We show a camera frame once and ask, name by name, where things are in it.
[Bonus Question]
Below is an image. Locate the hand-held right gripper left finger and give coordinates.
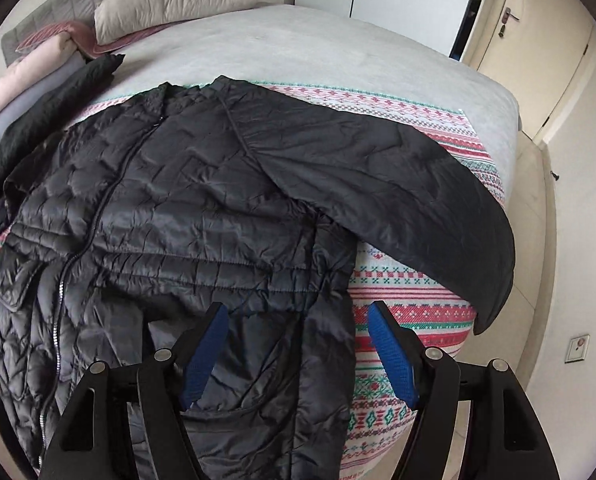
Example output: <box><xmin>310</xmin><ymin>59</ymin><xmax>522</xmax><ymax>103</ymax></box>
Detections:
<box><xmin>38</xmin><ymin>301</ymin><xmax>229</xmax><ymax>480</ymax></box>

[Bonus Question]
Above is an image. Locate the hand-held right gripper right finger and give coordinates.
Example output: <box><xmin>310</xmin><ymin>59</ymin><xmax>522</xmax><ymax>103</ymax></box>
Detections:
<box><xmin>367</xmin><ymin>300</ymin><xmax>561</xmax><ymax>480</ymax></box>

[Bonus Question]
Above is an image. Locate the black quilted jacket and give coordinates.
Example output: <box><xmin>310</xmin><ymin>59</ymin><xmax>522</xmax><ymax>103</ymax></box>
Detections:
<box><xmin>0</xmin><ymin>75</ymin><xmax>517</xmax><ymax>480</ymax></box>

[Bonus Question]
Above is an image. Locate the patterned knit-print blanket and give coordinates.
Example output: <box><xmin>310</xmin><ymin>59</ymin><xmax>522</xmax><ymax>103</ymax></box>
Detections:
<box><xmin>0</xmin><ymin>80</ymin><xmax>505</xmax><ymax>480</ymax></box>

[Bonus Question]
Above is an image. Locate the black folded garment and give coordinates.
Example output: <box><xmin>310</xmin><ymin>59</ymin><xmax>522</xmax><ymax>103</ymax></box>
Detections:
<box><xmin>0</xmin><ymin>52</ymin><xmax>126</xmax><ymax>216</ymax></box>

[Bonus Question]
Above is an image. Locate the grey bed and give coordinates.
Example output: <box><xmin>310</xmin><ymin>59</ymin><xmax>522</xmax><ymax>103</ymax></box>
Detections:
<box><xmin>0</xmin><ymin>2</ymin><xmax>524</xmax><ymax>171</ymax></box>

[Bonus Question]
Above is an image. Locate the cream door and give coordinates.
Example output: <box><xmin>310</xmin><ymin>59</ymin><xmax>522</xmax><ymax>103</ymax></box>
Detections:
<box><xmin>470</xmin><ymin>0</ymin><xmax>595</xmax><ymax>142</ymax></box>

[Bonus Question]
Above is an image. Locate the mauve cloth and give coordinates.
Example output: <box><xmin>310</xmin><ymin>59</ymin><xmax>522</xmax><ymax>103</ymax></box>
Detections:
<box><xmin>75</xmin><ymin>21</ymin><xmax>175</xmax><ymax>59</ymax></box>

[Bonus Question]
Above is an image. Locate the light pink pillow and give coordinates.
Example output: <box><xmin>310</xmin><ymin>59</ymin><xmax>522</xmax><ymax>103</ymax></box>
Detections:
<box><xmin>0</xmin><ymin>32</ymin><xmax>87</xmax><ymax>124</ymax></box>

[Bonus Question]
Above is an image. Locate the beige pillow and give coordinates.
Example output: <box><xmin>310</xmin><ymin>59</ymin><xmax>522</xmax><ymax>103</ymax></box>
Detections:
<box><xmin>94</xmin><ymin>0</ymin><xmax>257</xmax><ymax>46</ymax></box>

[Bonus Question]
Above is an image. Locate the pink striped pillow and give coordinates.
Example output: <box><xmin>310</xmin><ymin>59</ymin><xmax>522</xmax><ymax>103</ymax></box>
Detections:
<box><xmin>15</xmin><ymin>20</ymin><xmax>81</xmax><ymax>54</ymax></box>

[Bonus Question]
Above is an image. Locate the wall socket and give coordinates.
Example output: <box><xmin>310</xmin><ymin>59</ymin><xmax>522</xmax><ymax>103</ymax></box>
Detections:
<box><xmin>564</xmin><ymin>334</ymin><xmax>590</xmax><ymax>364</ymax></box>

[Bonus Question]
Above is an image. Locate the metal door handle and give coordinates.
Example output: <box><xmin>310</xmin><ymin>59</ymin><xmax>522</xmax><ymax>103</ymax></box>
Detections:
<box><xmin>498</xmin><ymin>5</ymin><xmax>521</xmax><ymax>39</ymax></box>

